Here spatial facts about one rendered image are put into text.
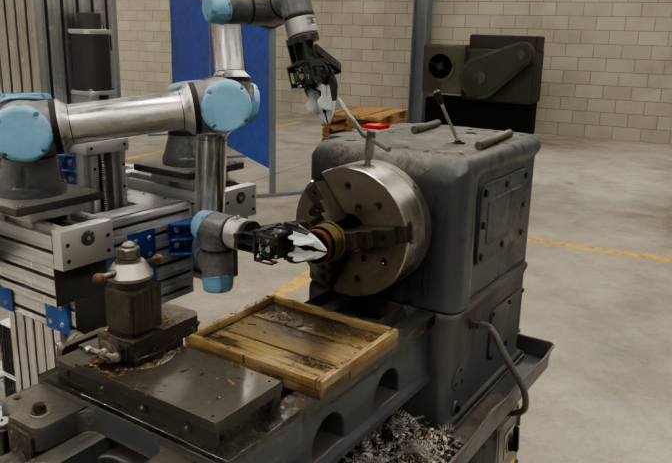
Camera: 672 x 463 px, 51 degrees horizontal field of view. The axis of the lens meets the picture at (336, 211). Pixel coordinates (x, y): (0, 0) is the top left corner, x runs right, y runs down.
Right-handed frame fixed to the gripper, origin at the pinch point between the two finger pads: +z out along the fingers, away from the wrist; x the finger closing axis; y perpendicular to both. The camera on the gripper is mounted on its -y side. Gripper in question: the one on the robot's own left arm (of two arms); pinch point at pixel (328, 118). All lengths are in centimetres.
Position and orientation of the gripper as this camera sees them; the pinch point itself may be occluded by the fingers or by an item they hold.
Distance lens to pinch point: 173.9
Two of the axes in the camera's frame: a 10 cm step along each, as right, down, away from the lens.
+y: -5.6, 2.0, -8.1
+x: 8.0, -1.5, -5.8
